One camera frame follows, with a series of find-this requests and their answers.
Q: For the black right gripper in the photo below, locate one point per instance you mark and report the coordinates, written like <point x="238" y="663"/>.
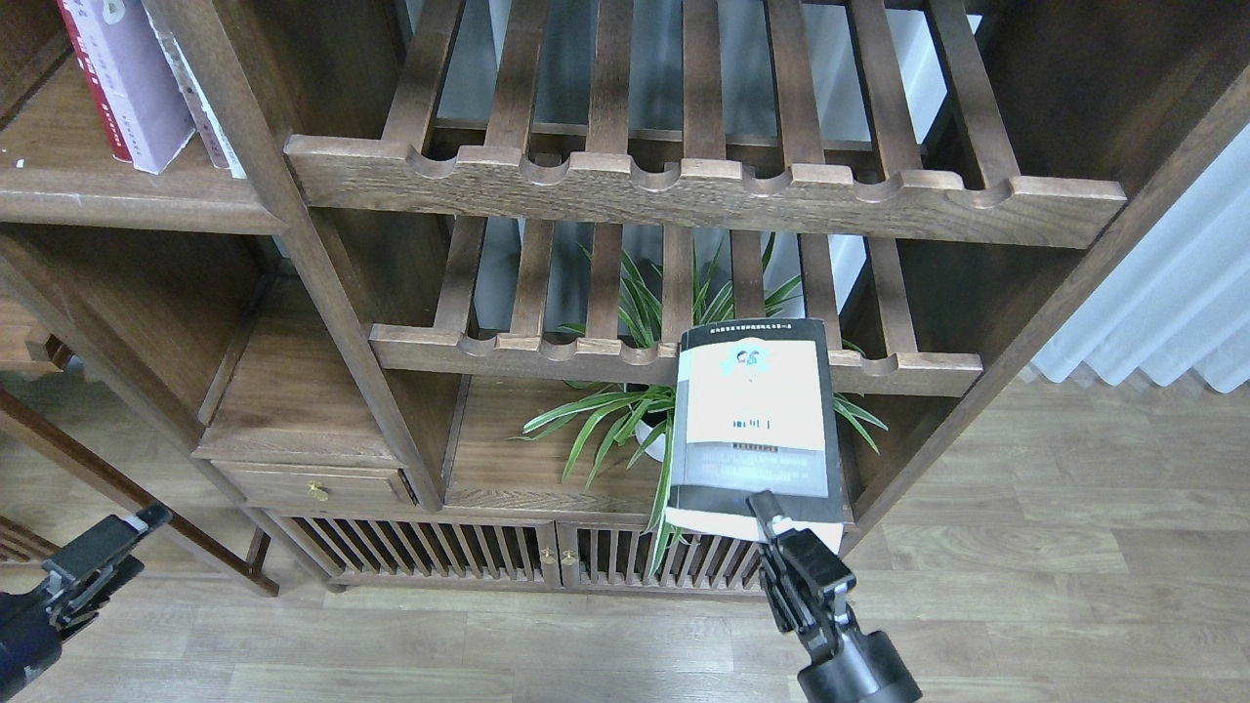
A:
<point x="807" y="587"/>

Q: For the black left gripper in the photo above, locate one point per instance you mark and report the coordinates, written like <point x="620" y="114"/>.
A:
<point x="88" y="571"/>

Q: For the yellow and black book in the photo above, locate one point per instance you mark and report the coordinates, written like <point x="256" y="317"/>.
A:
<point x="754" y="412"/>

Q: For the red cover book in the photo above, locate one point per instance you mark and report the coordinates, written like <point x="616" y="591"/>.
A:
<point x="93" y="88"/>

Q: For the white and purple book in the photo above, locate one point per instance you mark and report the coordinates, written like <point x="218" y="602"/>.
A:
<point x="141" y="89"/>

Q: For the upright books on left shelf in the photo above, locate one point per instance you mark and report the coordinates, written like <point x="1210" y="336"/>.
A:
<point x="207" y="123"/>

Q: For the white plant pot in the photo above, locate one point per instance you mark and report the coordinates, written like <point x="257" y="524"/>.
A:
<point x="650" y="434"/>

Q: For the green spider plant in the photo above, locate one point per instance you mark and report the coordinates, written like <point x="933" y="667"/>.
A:
<point x="617" y="407"/>

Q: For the white curtain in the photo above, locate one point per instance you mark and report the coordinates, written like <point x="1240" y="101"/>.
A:
<point x="1179" y="301"/>

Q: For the dark wooden bookshelf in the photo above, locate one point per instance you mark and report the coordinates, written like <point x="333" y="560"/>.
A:
<point x="422" y="251"/>

